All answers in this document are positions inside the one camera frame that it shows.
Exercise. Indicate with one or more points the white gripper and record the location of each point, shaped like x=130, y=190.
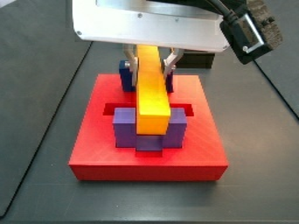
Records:
x=144, y=22

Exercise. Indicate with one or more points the yellow long block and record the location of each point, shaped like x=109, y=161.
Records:
x=153, y=105

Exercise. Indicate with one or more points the red slotted base board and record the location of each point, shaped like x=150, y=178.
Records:
x=110, y=152

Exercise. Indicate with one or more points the blue U-shaped block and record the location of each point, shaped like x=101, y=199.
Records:
x=126, y=77

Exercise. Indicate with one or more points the purple U-shaped block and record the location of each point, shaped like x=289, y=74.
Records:
x=128, y=138

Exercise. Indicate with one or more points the dark grey work mat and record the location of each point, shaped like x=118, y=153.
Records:
x=258, y=191

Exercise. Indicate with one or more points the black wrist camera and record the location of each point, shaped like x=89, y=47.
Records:
x=252, y=31

